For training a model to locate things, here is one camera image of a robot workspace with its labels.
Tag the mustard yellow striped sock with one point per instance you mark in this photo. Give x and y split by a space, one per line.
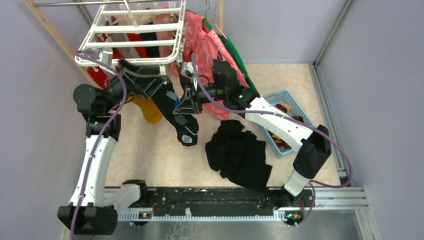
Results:
150 111

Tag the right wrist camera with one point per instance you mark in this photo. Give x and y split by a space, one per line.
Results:
187 70

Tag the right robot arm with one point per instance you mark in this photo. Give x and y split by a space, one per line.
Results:
311 144

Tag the black cloth pile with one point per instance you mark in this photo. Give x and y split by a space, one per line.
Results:
238 156

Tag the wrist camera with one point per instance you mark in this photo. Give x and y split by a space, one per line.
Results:
106 56
187 70

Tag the light blue plastic basket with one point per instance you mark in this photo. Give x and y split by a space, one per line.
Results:
283 97

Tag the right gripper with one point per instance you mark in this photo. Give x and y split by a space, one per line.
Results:
188 105

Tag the pink printed shirt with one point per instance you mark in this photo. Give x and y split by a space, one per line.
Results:
166 99

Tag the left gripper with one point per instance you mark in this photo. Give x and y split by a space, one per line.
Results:
145 80

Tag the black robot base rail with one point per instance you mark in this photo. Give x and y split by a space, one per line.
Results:
237 204

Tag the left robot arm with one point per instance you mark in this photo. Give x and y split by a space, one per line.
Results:
88 211

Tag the red patterned sock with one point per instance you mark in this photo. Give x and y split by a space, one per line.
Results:
99 76

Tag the green garment on hanger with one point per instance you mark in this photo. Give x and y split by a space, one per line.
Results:
208 45

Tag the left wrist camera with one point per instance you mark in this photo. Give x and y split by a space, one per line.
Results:
106 56

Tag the white plastic sock hanger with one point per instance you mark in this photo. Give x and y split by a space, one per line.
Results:
144 36

